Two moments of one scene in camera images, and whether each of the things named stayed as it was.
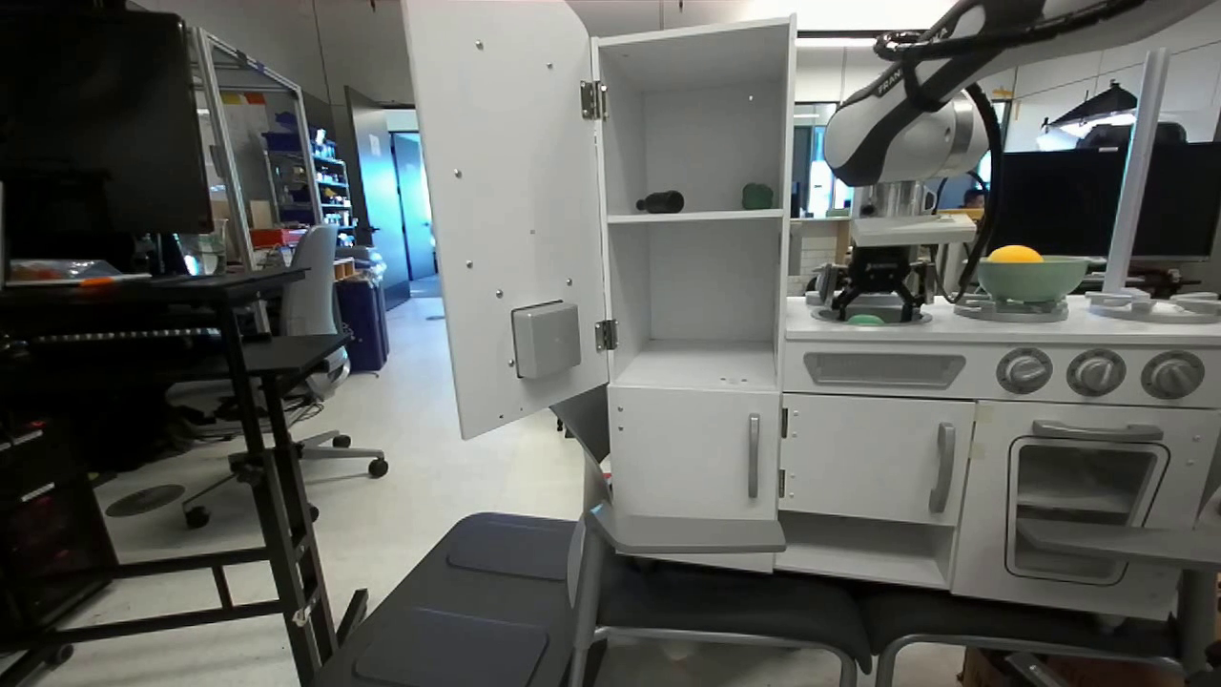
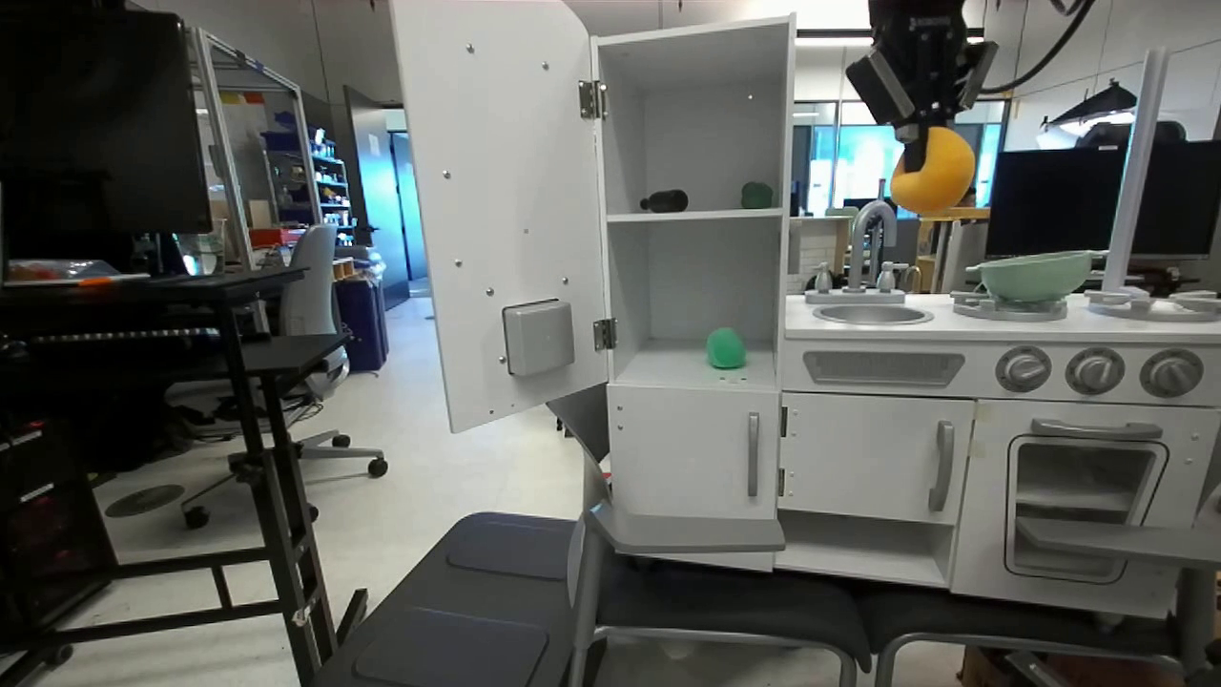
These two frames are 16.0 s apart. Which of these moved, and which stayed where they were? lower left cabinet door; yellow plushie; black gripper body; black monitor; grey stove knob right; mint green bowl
Moved: yellow plushie; black gripper body
Stayed: lower left cabinet door; grey stove knob right; black monitor; mint green bowl
